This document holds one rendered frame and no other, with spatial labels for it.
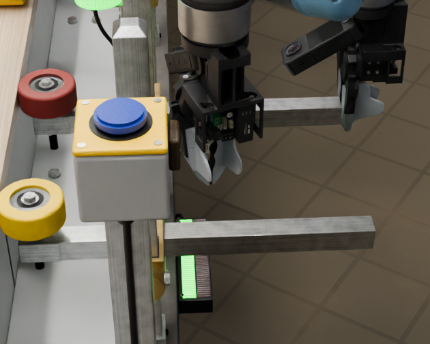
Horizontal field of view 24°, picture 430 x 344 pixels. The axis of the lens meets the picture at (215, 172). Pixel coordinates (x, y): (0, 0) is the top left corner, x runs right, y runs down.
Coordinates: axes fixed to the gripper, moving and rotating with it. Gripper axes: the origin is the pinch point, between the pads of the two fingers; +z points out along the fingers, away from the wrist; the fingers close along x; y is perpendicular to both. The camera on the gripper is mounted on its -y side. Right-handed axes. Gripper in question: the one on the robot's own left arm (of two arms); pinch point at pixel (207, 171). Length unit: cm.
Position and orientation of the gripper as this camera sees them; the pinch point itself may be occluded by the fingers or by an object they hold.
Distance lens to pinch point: 117.2
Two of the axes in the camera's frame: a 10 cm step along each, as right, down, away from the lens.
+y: 3.9, 5.7, -7.2
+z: 0.0, 7.9, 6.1
